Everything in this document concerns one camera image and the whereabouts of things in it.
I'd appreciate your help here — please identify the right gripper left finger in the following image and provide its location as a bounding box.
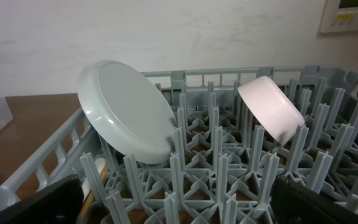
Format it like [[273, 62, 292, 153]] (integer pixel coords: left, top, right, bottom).
[[0, 174, 84, 224]]

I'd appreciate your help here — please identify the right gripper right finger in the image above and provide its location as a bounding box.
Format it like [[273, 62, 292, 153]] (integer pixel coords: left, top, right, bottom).
[[270, 175, 358, 224]]

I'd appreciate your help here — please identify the wooden chopstick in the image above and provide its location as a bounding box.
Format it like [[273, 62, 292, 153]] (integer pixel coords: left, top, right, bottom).
[[80, 165, 109, 222]]

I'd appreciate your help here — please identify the pink bowl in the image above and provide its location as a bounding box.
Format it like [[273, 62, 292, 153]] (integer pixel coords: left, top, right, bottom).
[[237, 76, 305, 145]]

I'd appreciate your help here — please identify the grey plate with food scraps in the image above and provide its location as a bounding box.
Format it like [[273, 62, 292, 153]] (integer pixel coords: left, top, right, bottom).
[[78, 60, 175, 164]]

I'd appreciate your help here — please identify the grey dishwasher rack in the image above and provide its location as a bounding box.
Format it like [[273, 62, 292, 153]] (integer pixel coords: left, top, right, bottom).
[[0, 66, 358, 223]]

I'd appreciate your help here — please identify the white wall control panel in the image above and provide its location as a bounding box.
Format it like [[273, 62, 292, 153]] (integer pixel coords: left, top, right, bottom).
[[318, 0, 358, 34]]

